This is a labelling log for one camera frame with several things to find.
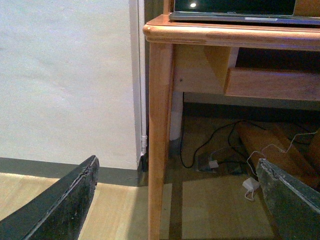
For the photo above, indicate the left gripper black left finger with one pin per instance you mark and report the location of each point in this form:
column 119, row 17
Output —
column 59, row 212

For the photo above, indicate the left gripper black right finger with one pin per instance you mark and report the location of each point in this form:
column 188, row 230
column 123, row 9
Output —
column 294, row 205

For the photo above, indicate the white power adapter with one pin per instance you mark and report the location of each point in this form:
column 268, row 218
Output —
column 251, row 184

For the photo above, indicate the white plug on floor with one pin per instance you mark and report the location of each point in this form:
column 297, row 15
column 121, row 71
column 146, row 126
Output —
column 213, row 164

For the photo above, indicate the wooden desk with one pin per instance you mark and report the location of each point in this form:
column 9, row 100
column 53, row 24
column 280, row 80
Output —
column 219, row 46

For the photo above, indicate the grey laptop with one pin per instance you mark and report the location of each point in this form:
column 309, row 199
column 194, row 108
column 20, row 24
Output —
column 242, row 11

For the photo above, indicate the white wall pipe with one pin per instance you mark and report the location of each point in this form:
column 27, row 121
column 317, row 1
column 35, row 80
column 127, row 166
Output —
column 176, row 123

